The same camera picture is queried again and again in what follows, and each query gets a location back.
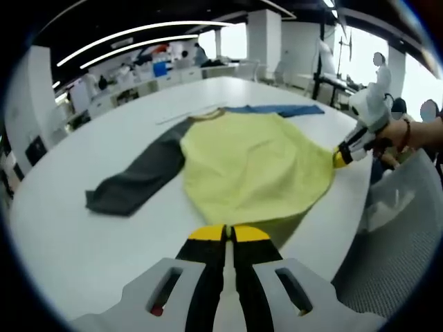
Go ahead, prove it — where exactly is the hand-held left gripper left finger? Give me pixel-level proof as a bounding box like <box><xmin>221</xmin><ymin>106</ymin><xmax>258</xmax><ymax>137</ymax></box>
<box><xmin>69</xmin><ymin>223</ymin><xmax>228</xmax><ymax>332</ymax></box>

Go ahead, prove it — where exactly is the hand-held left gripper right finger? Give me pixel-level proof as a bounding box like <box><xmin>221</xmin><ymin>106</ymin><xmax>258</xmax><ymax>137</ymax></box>
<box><xmin>230</xmin><ymin>224</ymin><xmax>387</xmax><ymax>332</ymax></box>

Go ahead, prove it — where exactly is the yellow blue grey garment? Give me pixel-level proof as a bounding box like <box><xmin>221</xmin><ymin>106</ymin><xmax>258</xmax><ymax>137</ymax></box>
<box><xmin>84</xmin><ymin>103</ymin><xmax>339</xmax><ymax>252</ymax></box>

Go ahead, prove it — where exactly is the person's right hand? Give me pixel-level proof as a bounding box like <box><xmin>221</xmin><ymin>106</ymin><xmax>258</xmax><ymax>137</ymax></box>
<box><xmin>372</xmin><ymin>118</ymin><xmax>413</xmax><ymax>171</ymax></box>

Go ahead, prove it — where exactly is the black pole stand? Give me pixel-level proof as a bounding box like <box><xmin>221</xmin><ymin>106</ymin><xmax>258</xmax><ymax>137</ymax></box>
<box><xmin>313</xmin><ymin>20</ymin><xmax>349</xmax><ymax>104</ymax></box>

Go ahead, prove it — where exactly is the grey mesh office chair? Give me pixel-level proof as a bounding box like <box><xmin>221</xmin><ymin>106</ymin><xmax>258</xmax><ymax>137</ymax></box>
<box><xmin>330</xmin><ymin>148</ymin><xmax>443</xmax><ymax>321</ymax></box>

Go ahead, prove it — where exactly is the white square pillar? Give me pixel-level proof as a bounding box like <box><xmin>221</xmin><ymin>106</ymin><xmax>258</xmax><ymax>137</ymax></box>
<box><xmin>247</xmin><ymin>8</ymin><xmax>283</xmax><ymax>82</ymax></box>
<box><xmin>5</xmin><ymin>44</ymin><xmax>58</xmax><ymax>181</ymax></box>

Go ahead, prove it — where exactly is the white counter cabinet row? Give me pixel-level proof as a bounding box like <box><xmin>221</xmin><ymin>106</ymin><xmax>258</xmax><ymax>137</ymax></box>
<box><xmin>65</xmin><ymin>64</ymin><xmax>222</xmax><ymax>122</ymax></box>

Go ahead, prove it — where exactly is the black cabinet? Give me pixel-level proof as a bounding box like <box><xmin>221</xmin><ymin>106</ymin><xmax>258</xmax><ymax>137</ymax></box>
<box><xmin>25</xmin><ymin>136</ymin><xmax>48</xmax><ymax>167</ymax></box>

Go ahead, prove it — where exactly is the long curved ceiling light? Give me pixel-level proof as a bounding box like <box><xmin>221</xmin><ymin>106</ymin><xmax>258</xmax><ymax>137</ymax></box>
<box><xmin>56</xmin><ymin>20</ymin><xmax>232</xmax><ymax>68</ymax></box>

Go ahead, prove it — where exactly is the short curved ceiling light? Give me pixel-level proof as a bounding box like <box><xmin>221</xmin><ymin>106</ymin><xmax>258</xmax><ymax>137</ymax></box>
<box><xmin>79</xmin><ymin>33</ymin><xmax>201</xmax><ymax>71</ymax></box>

